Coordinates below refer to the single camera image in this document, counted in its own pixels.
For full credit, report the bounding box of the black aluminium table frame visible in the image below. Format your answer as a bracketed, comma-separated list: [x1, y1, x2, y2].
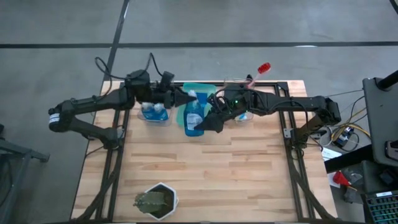
[70, 74, 335, 223]

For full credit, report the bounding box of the laptop with lit keyboard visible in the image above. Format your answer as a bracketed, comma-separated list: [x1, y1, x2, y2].
[362, 190, 398, 224]

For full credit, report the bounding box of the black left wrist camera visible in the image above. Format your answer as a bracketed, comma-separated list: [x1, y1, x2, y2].
[160, 70, 175, 91]

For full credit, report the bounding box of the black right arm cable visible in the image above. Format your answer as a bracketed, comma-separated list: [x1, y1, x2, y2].
[207, 88, 233, 116]

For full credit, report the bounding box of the power box with wires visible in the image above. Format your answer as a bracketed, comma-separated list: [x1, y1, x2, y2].
[320, 124, 373, 150]

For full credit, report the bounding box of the teal translucent plastic bin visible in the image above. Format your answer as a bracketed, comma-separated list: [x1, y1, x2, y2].
[175, 82, 217, 128]

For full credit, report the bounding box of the blue Dawn dish soap bottle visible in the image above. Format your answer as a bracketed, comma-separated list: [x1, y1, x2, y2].
[141, 102, 156, 122]
[154, 103, 170, 122]
[183, 89, 206, 137]

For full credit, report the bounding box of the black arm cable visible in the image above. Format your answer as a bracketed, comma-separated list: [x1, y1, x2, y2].
[94, 52, 165, 82]
[207, 88, 233, 116]

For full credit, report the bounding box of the white paper sheet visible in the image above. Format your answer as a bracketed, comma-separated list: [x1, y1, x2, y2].
[321, 147, 343, 162]

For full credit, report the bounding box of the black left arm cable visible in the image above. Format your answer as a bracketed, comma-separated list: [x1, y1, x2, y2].
[94, 52, 165, 82]

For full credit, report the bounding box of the small red object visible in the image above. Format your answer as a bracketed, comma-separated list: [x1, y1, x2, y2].
[332, 170, 351, 187]

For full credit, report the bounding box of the red dish brush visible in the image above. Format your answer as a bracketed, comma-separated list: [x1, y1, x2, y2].
[247, 62, 272, 90]

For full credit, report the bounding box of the clear plastic bin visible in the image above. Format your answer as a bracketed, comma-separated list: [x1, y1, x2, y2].
[220, 76, 256, 122]
[137, 80, 176, 127]

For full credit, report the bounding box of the black device on cart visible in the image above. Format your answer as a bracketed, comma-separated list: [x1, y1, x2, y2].
[384, 139, 398, 161]

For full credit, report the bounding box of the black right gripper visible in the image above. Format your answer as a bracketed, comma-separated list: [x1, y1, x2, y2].
[194, 89, 269, 134]

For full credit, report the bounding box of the cactus in white hexagonal pot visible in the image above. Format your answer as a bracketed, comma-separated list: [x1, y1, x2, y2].
[132, 182, 180, 222]

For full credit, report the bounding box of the grey metal stand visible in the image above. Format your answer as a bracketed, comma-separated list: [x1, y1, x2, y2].
[0, 124, 51, 224]

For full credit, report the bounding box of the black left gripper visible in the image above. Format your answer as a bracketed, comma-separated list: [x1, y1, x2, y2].
[136, 87, 197, 109]

